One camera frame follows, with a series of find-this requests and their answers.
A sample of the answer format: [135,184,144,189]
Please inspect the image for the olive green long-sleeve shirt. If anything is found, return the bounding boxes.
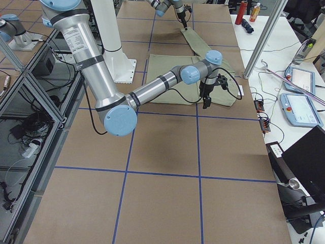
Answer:
[146,27,242,107]

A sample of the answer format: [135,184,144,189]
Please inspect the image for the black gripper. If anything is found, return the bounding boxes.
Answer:
[199,74,228,109]
[177,6,192,30]

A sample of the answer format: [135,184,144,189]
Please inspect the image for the orange circuit board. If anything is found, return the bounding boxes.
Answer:
[253,100,265,113]
[259,117,271,134]

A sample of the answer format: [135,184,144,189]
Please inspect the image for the folded dark blue umbrella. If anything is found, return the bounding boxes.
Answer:
[241,18,254,34]

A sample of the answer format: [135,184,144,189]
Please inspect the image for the white paper hang tag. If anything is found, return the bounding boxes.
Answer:
[238,85,244,96]

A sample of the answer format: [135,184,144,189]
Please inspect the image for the blue teach pendant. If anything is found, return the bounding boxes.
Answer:
[280,94,323,128]
[285,67,315,94]

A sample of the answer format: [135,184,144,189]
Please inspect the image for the aluminium frame post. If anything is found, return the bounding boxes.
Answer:
[243,0,288,79]

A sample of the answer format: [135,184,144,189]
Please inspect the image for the near blue teach pendant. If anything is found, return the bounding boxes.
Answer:
[280,94,323,128]

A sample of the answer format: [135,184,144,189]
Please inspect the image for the far blue teach pendant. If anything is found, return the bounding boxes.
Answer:
[285,67,315,94]

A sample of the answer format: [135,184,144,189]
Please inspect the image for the black box with label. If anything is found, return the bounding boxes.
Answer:
[266,141,295,184]

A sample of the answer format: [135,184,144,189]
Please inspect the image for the white power strip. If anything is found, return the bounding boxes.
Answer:
[21,142,40,158]

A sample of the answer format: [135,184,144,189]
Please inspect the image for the red water bottle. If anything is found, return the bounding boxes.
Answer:
[235,1,248,25]

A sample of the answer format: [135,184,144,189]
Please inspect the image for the orange drink bottle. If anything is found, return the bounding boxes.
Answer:
[249,3,261,22]

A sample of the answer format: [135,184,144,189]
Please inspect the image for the white reacher grabber stick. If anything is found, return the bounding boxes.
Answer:
[261,59,325,103]

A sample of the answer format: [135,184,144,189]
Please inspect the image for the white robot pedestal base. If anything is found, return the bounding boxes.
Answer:
[91,0,137,84]

